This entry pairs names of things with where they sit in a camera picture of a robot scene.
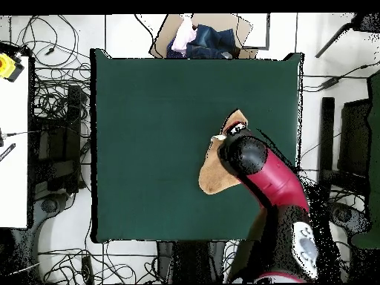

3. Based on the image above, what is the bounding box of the orange-brown terry towel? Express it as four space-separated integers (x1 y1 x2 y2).
197 108 249 196

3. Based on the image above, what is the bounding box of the blue denim garment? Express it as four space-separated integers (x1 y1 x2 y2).
166 24 239 59

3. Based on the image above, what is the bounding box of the dark green table cloth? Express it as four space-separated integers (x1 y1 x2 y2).
90 48 304 243

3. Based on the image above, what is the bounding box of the brown cardboard box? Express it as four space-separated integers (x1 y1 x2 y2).
148 13 260 59

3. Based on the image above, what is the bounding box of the pink garment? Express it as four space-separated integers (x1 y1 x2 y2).
171 13 197 56

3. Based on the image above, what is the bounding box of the black chair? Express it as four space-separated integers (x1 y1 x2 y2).
316 96 373 203

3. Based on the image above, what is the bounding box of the black power strip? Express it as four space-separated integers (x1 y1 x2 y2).
81 255 95 285

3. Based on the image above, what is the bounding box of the white side table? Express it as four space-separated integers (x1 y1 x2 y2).
0 56 30 229

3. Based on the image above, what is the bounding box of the yellow emergency stop box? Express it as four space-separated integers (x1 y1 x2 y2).
0 52 25 83

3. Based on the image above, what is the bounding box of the black cable tangle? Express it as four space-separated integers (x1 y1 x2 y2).
38 243 158 284
299 174 369 283
16 14 92 192

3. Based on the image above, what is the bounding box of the black robot pedestal with handle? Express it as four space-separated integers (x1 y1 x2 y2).
156 240 226 284

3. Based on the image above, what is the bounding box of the black stand frame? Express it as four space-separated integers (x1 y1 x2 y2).
34 85 85 195

